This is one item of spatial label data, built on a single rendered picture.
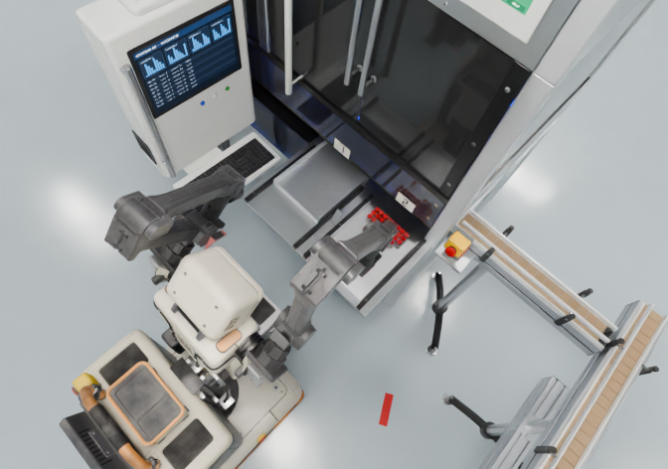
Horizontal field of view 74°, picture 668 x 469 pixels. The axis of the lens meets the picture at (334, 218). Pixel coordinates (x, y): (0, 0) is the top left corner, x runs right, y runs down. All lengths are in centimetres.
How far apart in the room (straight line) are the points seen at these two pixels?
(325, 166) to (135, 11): 91
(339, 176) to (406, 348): 113
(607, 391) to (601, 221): 176
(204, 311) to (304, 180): 87
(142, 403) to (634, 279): 287
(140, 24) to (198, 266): 75
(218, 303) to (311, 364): 141
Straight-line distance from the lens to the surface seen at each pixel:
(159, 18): 155
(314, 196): 186
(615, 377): 195
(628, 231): 355
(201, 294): 120
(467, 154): 138
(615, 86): 435
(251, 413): 222
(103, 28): 153
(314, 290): 92
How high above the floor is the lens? 249
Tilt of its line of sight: 63 degrees down
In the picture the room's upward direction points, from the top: 11 degrees clockwise
